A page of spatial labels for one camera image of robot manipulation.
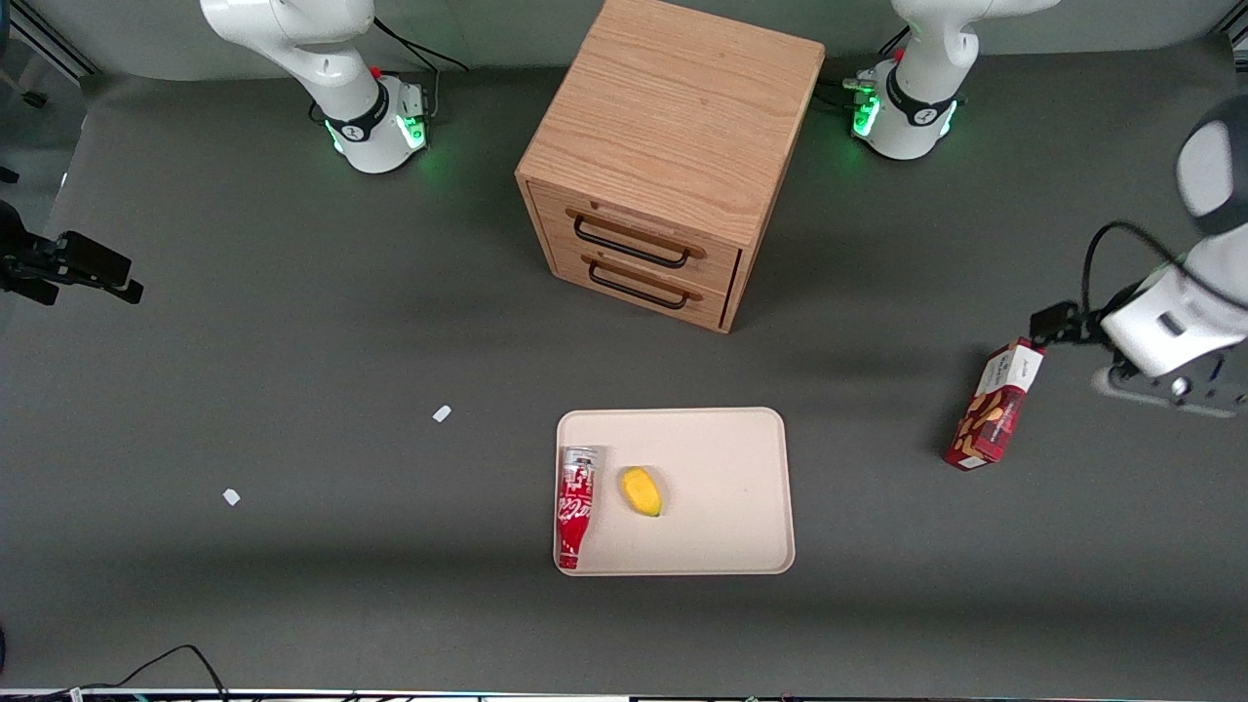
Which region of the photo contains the aluminium frame rail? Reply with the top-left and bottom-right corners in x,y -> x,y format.
8,0 -> 100,81

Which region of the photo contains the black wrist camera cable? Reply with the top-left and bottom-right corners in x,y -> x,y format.
1079,221 -> 1248,315

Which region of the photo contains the beige plastic tray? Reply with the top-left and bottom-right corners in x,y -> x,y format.
554,407 -> 797,577

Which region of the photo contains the black cable at table edge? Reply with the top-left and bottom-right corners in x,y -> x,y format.
0,643 -> 231,699

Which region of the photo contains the red cola bottle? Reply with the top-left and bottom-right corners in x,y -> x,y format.
556,446 -> 599,571

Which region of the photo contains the red cookie box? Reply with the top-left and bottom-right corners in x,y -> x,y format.
943,337 -> 1047,473

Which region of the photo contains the wooden drawer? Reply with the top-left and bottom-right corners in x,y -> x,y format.
529,182 -> 744,295
548,242 -> 732,330

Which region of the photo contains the wooden drawer cabinet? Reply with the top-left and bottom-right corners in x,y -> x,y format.
515,0 -> 828,335

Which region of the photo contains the yellow lemon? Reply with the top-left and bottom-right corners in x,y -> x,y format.
621,466 -> 665,519

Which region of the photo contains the black metal drawer handle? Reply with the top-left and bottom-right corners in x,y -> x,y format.
572,215 -> 692,270
587,260 -> 690,312

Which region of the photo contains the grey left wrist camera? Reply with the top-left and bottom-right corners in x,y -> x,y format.
1091,351 -> 1248,421

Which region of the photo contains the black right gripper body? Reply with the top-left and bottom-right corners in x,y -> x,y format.
0,200 -> 61,306

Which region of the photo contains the black arm base cable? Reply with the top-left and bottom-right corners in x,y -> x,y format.
817,76 -> 884,111
373,17 -> 470,75

